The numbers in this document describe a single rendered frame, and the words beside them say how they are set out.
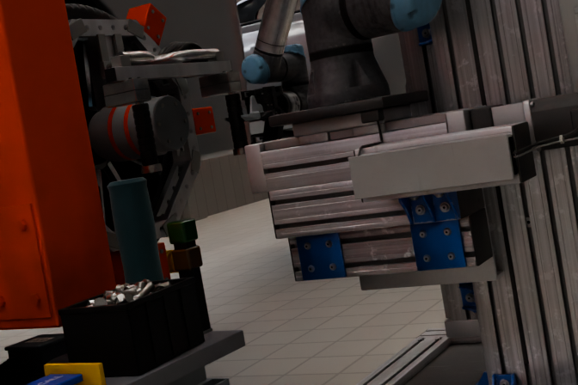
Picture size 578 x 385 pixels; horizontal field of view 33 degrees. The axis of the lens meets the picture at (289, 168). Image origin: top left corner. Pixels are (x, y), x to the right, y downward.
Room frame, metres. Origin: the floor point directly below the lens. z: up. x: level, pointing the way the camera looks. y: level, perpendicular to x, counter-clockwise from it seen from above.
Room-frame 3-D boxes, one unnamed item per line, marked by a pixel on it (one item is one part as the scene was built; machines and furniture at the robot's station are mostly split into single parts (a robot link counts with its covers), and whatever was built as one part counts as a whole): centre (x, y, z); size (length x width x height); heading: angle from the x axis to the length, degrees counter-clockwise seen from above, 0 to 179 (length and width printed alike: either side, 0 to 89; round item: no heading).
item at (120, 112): (2.28, 0.33, 0.85); 0.21 x 0.14 x 0.14; 57
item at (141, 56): (2.17, 0.34, 1.03); 0.19 x 0.18 x 0.11; 57
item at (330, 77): (1.76, -0.13, 0.87); 0.15 x 0.15 x 0.10
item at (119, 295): (1.61, 0.30, 0.51); 0.20 x 0.14 x 0.13; 153
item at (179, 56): (2.34, 0.24, 1.03); 0.19 x 0.18 x 0.11; 57
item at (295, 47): (2.57, -0.05, 0.95); 0.11 x 0.08 x 0.11; 143
